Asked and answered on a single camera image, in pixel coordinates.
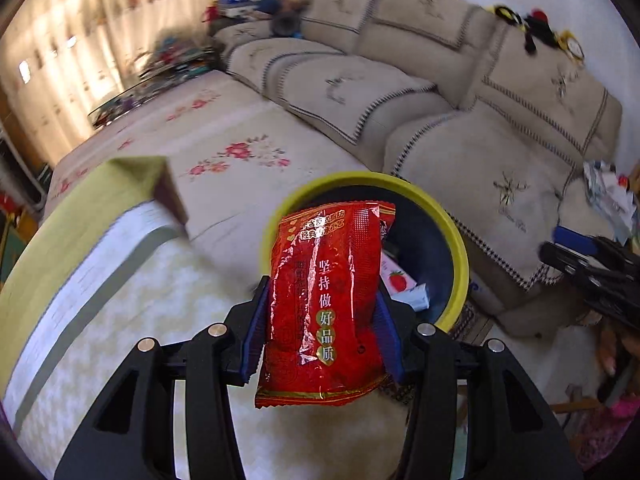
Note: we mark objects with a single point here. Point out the patterned rug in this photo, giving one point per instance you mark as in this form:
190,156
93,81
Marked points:
470,325

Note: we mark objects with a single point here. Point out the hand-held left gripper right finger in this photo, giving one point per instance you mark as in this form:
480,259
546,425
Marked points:
392,345

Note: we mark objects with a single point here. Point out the beige sofa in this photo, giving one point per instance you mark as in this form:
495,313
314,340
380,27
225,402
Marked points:
450,160

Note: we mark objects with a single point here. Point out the floral cream bedspread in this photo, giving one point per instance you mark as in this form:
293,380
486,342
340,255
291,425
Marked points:
225,125

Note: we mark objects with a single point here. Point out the chevron patterned tablecloth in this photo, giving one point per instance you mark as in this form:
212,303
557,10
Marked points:
100,310

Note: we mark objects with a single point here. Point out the pink strawberry carton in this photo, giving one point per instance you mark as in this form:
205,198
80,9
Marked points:
397,280

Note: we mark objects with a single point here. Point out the person's right hand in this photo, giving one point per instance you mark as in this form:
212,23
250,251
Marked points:
609,350

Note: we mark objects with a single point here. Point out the yellow black plush toy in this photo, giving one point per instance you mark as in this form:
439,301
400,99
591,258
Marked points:
535,30

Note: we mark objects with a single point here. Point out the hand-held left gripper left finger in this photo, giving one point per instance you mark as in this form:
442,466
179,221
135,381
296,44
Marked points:
252,340

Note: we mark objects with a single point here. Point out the cream embroidered curtain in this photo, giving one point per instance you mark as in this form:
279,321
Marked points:
150,5
45,75

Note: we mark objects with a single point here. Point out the red snack packet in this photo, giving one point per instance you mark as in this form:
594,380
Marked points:
320,310

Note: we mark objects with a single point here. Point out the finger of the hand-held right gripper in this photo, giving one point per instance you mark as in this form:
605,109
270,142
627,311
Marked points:
572,237
562,257

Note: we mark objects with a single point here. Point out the glass coffee table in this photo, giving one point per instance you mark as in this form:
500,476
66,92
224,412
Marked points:
150,85

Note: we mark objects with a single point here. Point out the crumpled plastic bag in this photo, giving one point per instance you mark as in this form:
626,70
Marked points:
607,187

